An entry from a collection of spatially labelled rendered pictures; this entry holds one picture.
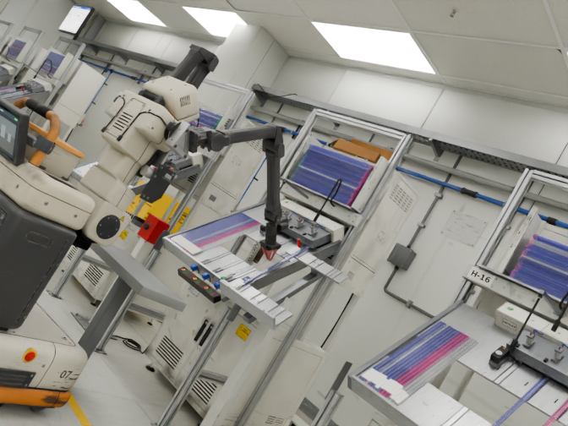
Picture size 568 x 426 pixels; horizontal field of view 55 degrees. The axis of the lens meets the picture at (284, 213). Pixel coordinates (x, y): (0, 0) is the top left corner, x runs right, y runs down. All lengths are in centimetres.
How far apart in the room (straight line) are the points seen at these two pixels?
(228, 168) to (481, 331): 241
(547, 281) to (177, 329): 197
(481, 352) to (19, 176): 179
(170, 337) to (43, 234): 154
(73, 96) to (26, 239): 519
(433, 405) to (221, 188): 261
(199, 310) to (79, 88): 436
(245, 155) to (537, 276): 249
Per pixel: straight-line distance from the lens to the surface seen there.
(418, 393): 214
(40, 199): 190
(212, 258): 291
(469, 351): 235
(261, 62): 637
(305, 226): 305
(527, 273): 251
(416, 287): 438
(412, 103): 521
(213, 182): 416
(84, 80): 707
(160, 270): 420
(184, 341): 323
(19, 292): 202
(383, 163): 303
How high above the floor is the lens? 98
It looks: 4 degrees up
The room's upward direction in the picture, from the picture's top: 31 degrees clockwise
